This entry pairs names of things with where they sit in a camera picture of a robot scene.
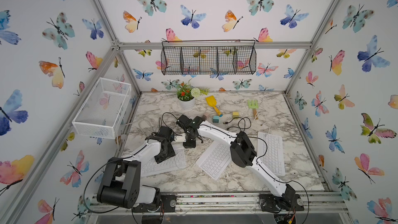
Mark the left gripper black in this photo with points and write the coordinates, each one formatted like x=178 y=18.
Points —
x=160 y=158

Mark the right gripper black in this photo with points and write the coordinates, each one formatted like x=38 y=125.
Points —
x=188 y=145

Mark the teal USB charger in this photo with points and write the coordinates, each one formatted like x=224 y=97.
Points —
x=216 y=119

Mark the white keyboard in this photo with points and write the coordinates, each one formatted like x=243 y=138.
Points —
x=270 y=147
x=178 y=162
x=215 y=160

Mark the yellow USB charger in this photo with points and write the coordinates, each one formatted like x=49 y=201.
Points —
x=235 y=114

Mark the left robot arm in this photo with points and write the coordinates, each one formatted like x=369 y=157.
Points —
x=121 y=183

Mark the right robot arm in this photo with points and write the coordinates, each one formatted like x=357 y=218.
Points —
x=282 y=196

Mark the potted plant white pot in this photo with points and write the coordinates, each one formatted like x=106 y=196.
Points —
x=187 y=94

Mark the white mesh wall basket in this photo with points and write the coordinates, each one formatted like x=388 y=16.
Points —
x=101 y=114

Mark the black wire wall basket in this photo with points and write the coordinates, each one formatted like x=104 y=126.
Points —
x=208 y=57

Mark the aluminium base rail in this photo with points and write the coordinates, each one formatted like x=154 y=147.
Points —
x=251 y=203

